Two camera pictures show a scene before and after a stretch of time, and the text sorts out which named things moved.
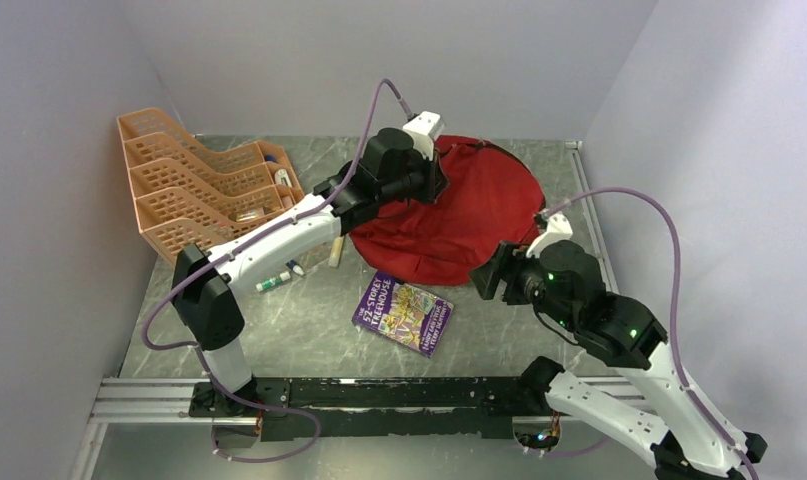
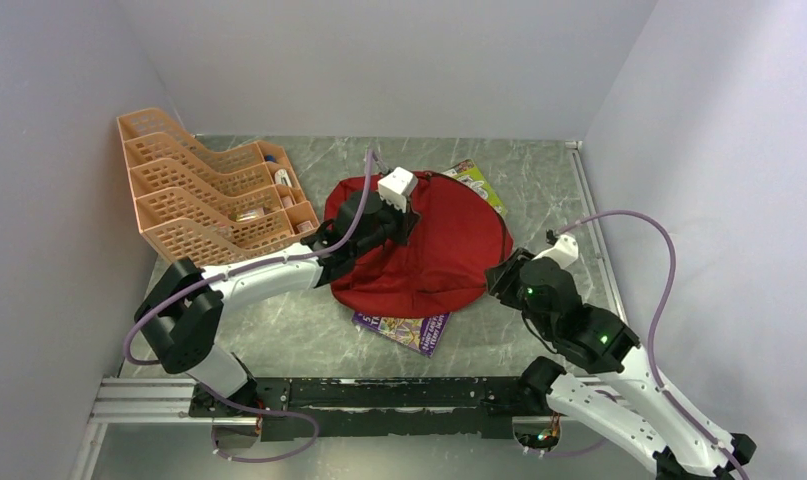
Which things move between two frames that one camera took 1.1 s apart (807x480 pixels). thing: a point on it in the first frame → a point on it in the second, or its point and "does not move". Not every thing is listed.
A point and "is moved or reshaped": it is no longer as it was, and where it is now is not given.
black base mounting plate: [373, 408] does not move
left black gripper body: [419, 182] → [393, 225]
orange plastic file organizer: [187, 194] does not move
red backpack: [493, 198] is moved or reshaped
